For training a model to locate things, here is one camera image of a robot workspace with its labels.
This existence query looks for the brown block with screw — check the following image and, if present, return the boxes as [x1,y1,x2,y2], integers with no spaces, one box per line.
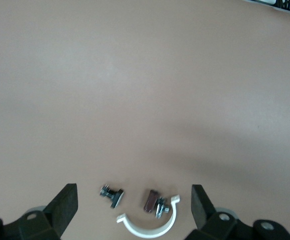
[142,189,171,219]

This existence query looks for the small black clip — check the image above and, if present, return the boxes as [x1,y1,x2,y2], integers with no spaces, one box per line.
[99,184,125,209]

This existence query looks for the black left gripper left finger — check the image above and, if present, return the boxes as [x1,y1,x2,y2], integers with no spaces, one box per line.
[19,183,79,240]

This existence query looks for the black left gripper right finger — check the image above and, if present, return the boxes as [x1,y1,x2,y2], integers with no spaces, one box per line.
[186,184,253,240]

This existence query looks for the white half-ring clamp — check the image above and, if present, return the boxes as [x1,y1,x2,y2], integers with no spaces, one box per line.
[116,194,181,239]

